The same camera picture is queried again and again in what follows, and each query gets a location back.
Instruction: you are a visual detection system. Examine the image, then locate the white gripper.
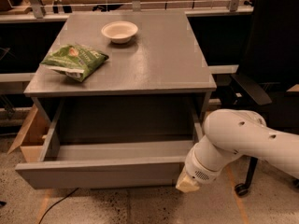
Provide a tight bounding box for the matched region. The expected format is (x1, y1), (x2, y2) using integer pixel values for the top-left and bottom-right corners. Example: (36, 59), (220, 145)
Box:
(176, 148), (220, 193)

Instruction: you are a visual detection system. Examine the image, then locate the grey top drawer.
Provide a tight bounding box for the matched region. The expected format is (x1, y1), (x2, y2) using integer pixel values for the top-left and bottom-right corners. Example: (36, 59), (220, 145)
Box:
(16, 100), (201, 189)

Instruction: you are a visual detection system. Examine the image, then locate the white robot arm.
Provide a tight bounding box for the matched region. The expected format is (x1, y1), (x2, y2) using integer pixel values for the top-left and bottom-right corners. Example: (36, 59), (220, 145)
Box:
(176, 109), (299, 192)

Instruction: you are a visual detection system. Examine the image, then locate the grey drawer cabinet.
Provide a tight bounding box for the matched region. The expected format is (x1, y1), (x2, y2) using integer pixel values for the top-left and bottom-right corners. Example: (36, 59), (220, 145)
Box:
(23, 10), (218, 147)

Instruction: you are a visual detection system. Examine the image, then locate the black office chair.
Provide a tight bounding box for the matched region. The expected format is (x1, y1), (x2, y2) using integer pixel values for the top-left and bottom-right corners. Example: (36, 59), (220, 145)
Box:
(217, 0), (299, 195)

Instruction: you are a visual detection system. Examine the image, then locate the cardboard box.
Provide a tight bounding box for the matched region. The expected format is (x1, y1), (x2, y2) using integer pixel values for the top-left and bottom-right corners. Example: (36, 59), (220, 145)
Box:
(7, 105), (49, 162)

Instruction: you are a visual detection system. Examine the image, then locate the green chip bag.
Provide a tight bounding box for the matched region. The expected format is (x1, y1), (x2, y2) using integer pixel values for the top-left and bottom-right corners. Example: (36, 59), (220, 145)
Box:
(40, 45), (109, 82)

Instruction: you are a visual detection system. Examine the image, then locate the white paper bowl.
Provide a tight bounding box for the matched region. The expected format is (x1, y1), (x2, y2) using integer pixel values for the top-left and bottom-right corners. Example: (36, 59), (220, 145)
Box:
(101, 21), (138, 44)

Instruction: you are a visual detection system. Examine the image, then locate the black floor cable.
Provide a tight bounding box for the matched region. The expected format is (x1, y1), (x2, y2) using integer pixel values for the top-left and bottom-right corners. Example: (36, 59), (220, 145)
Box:
(37, 188), (79, 224)

